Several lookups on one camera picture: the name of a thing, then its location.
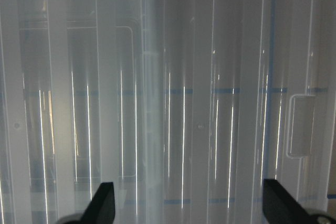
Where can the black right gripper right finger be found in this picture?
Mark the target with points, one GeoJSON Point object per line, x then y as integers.
{"type": "Point", "coordinates": [279, 206]}

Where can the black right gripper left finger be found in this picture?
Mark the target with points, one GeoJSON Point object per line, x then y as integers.
{"type": "Point", "coordinates": [101, 209]}

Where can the translucent plastic box lid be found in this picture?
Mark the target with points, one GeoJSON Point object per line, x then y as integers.
{"type": "Point", "coordinates": [185, 105]}

